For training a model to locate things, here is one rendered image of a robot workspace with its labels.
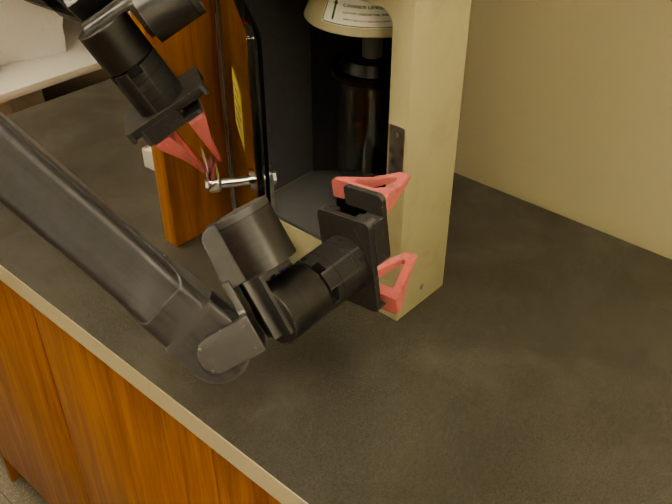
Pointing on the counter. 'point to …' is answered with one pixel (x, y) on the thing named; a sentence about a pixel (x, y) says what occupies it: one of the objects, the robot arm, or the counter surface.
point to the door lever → (220, 176)
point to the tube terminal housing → (420, 137)
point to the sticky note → (238, 107)
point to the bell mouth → (349, 18)
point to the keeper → (396, 149)
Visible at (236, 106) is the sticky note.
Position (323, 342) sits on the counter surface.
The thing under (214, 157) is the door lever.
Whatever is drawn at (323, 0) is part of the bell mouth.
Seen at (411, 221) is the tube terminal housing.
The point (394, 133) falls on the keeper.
